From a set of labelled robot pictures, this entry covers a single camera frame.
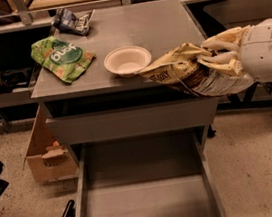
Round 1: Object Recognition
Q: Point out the open grey middle drawer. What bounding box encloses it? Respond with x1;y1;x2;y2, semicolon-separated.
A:
75;131;227;217

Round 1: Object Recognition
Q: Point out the brown chip bag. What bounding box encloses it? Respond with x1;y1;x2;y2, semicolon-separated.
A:
139;43;254;97

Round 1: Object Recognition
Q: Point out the green chip bag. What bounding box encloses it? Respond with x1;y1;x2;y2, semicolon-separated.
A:
30;36;95;84

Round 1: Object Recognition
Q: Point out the cardboard box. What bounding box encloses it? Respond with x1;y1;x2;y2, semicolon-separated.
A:
26;108;79;183

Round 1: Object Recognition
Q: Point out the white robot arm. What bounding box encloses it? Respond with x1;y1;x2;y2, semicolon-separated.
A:
197;18;272;83

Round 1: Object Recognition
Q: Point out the white paper bowl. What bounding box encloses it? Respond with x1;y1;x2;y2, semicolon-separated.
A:
104;46;152;78

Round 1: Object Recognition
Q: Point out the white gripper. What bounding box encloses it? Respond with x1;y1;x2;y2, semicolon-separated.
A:
197;19;272;83

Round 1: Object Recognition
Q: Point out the blue chip bag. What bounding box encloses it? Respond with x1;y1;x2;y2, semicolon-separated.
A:
51;8;94;36

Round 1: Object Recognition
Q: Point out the grey drawer cabinet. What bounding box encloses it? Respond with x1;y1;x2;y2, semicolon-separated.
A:
19;0;223;151

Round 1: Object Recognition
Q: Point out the closed grey top drawer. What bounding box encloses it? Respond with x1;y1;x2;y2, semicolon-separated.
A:
46;98;218;145

